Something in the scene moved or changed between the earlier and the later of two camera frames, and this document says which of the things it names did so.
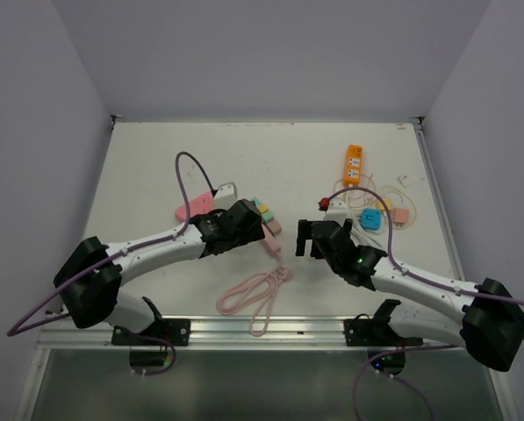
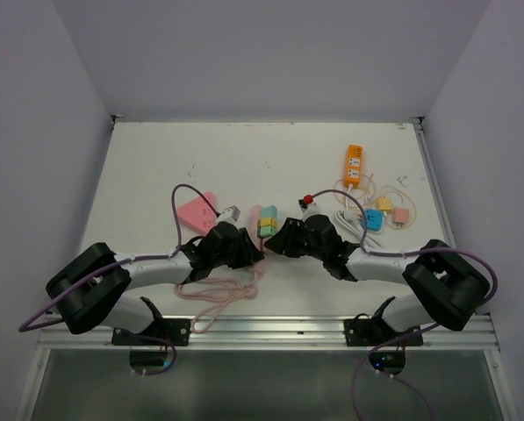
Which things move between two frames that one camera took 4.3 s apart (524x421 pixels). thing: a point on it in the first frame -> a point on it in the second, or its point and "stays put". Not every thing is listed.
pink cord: x=256 y=291 -> x=221 y=291
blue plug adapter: x=371 y=218 stays put
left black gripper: x=253 y=233 -> x=247 y=253
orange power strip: x=353 y=166 stays put
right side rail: x=451 y=243 stays put
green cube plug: x=268 y=217 -> x=266 y=231
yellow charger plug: x=387 y=200 stays put
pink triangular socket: x=202 y=203 stays put
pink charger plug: x=400 y=216 stays put
